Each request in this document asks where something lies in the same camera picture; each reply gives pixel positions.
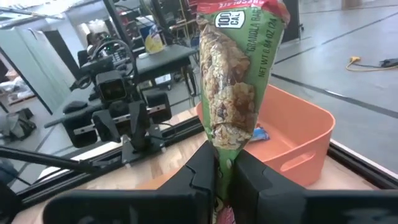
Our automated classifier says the red chocolate chip granola bar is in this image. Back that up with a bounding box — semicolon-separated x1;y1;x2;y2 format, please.
195;0;291;224
248;123;271;143

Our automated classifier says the black computer mouse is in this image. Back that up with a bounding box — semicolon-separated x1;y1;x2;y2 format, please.
63;100;89;114

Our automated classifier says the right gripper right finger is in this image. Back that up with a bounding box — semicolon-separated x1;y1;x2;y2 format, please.
231;149;398;224

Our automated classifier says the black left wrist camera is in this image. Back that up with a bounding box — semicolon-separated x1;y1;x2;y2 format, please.
95;70;127;103

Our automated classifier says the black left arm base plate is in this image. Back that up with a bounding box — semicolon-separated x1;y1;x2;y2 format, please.
120;124;166;166

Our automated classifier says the opaque orange handled bin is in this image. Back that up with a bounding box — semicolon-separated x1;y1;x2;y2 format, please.
195;83;336;188

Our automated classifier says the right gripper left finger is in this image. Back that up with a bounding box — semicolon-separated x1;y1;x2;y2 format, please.
42;140;218;224

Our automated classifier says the black vertical post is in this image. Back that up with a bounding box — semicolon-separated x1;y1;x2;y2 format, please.
102;0;139;74

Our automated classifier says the yellow blue bag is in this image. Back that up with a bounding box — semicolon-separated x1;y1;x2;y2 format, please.
139;24;165;54

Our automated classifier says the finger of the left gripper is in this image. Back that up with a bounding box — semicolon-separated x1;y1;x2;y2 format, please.
128;100;152;152
91;109;122;144

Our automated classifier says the pale green partition panel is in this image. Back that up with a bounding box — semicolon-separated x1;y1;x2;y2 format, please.
0;27;73;115

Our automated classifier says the black power adaptor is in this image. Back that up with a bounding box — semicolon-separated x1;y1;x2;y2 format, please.
379;57;398;68

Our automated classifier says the yellow extension cable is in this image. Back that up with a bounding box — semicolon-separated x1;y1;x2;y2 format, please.
345;55;398;73

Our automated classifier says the dark grey desk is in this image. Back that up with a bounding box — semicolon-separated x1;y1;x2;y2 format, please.
133;43;200;97
43;82;106;129

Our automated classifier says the grey backpack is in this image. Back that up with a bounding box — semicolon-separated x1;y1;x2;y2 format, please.
0;108;37;141

